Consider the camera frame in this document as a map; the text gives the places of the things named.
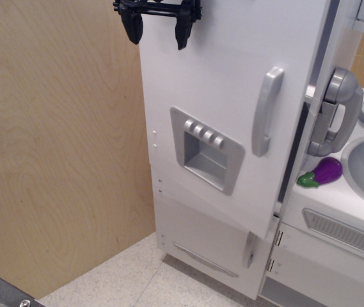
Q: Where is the purple toy eggplant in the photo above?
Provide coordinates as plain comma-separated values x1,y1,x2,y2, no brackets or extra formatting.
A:
297,157,343,188

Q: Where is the grey toy telephone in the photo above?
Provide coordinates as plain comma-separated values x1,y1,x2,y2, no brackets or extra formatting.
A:
308,67,364,157

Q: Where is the grey vent grille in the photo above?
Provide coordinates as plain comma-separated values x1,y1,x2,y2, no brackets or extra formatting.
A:
302,208,364,253

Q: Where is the white oven cabinet door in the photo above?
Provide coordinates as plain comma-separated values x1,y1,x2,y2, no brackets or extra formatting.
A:
261,224,364,306

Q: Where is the white toy fridge cabinet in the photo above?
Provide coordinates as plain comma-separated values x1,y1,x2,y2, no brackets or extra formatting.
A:
149,0,361,301

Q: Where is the white fridge door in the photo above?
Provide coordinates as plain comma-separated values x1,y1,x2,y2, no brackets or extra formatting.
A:
139,1,338,238

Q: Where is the grey upper door handle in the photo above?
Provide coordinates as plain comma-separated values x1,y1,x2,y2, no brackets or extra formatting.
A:
251,67,284,157

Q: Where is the grey door handle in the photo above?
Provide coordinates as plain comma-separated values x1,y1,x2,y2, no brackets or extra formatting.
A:
251,67,284,157
242,232,257,269

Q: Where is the grey lower door handle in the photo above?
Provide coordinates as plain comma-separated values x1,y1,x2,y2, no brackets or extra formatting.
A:
242,232,257,269

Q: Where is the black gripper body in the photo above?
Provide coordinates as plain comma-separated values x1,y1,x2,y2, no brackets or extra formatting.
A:
113,1,202,19

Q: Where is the white lower freezer door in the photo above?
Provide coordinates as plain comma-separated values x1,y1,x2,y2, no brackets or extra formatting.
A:
152,169,279,299

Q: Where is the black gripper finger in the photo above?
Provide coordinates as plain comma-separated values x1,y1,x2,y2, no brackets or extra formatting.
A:
119,6,143,44
175,6,196,51

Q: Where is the grey ice dispenser box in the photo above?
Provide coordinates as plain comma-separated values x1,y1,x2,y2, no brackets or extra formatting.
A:
170,107,246,196

